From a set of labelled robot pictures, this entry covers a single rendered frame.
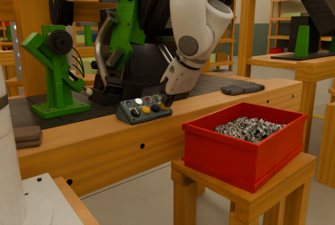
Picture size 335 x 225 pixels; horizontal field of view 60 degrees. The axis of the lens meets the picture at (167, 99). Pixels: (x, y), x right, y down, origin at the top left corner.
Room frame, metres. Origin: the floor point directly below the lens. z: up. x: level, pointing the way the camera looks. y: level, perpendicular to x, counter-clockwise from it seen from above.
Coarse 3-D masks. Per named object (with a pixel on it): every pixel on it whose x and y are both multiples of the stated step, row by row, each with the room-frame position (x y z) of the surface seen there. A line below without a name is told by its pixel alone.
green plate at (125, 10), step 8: (120, 0) 1.12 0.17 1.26; (136, 0) 1.05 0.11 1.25; (120, 8) 1.10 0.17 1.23; (128, 8) 1.06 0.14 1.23; (136, 8) 1.05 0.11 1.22; (120, 16) 1.09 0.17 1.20; (128, 16) 1.05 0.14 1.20; (136, 16) 1.06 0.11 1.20; (120, 24) 1.08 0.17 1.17; (128, 24) 1.04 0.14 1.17; (136, 24) 1.06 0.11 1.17; (112, 32) 1.11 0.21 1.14; (120, 32) 1.07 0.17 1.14; (128, 32) 1.03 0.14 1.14; (136, 32) 1.06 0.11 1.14; (112, 40) 1.10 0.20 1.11; (120, 40) 1.05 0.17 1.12; (128, 40) 1.02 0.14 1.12; (136, 40) 1.06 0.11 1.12; (144, 40) 1.08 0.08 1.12; (112, 48) 1.08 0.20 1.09
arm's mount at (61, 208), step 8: (40, 176) 0.51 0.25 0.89; (48, 176) 0.51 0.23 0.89; (24, 184) 0.48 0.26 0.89; (32, 184) 0.48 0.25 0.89; (40, 184) 0.48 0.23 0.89; (48, 184) 0.48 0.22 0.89; (40, 192) 0.45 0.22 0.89; (48, 192) 0.45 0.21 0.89; (56, 192) 0.45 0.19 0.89; (48, 200) 0.43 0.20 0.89; (56, 200) 0.43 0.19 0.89; (64, 200) 0.43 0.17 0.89; (56, 208) 0.41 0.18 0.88; (64, 208) 0.41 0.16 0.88; (72, 208) 0.41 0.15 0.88; (56, 216) 0.39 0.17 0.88; (64, 216) 0.39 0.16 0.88; (72, 216) 0.39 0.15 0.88; (56, 224) 0.37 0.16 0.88; (64, 224) 0.37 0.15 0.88; (72, 224) 0.37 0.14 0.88; (80, 224) 0.37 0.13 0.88
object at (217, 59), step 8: (232, 8) 7.63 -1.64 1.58; (232, 24) 7.73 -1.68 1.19; (224, 32) 7.63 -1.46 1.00; (232, 32) 7.72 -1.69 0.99; (224, 40) 7.46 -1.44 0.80; (232, 40) 7.66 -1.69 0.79; (232, 48) 7.74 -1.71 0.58; (216, 56) 7.51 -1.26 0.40; (224, 56) 7.65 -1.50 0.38; (232, 56) 7.75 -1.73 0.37; (216, 64) 7.29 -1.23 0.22; (224, 64) 7.48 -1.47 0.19
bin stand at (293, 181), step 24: (288, 168) 0.70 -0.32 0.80; (312, 168) 0.76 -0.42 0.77; (192, 192) 0.73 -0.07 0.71; (216, 192) 0.62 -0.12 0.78; (240, 192) 0.59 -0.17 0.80; (264, 192) 0.59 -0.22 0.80; (288, 192) 0.67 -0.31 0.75; (192, 216) 0.73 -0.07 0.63; (240, 216) 0.57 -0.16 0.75; (288, 216) 0.77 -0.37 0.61
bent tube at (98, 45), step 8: (112, 16) 1.11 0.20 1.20; (104, 24) 1.10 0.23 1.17; (112, 24) 1.11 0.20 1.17; (104, 32) 1.11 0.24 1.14; (96, 40) 1.12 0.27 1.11; (96, 48) 1.11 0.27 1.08; (96, 56) 1.09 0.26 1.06; (104, 64) 1.06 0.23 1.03; (104, 72) 1.03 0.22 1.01; (104, 80) 1.00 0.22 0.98
